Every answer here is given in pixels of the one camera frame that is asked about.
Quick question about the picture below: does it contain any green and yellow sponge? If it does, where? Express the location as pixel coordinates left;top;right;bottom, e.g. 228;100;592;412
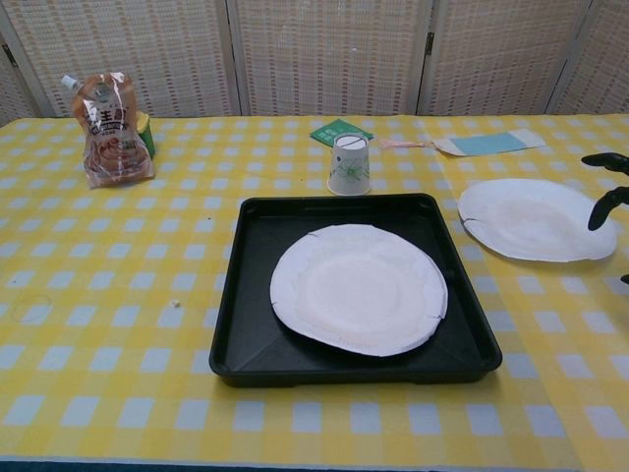
136;111;156;158

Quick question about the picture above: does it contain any pink bookmark tassel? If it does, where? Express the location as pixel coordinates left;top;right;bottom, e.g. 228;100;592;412
376;138;436;150

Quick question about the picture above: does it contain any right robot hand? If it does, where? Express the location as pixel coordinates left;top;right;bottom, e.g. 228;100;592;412
581;152;629;285

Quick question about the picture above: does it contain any white paper plate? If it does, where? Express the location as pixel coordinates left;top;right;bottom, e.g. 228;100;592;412
457;178;618;263
269;223;449;357

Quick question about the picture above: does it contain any cream bookmark with blue panel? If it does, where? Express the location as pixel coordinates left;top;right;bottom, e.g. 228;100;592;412
431;128;547;158

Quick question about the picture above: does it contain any brown sauce spout pouch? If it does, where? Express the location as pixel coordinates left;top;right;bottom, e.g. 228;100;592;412
60;72;155;190

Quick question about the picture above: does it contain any upturned floral paper cup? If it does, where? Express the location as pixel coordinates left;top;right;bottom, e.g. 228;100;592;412
326;133;372;197

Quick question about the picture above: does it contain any black square plastic tray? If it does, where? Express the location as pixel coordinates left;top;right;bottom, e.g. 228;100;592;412
208;192;503;388

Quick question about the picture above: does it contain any yellow checked tablecloth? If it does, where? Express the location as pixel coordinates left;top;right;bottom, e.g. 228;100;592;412
422;114;629;472
0;114;584;472

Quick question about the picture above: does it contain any green foil packet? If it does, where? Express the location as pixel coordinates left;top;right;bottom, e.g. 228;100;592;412
310;118;375;148

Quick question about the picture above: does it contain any woven folding screen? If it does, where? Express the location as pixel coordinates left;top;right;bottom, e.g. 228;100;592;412
0;0;629;119

